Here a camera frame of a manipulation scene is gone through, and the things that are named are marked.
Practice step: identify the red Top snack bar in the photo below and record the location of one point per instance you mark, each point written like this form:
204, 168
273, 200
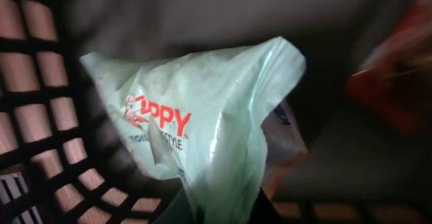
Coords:
395, 79

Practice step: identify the orange white snack packet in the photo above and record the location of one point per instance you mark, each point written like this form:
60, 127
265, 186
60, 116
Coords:
285, 146

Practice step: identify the grey plastic shopping basket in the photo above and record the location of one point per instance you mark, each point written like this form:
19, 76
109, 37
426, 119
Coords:
49, 175

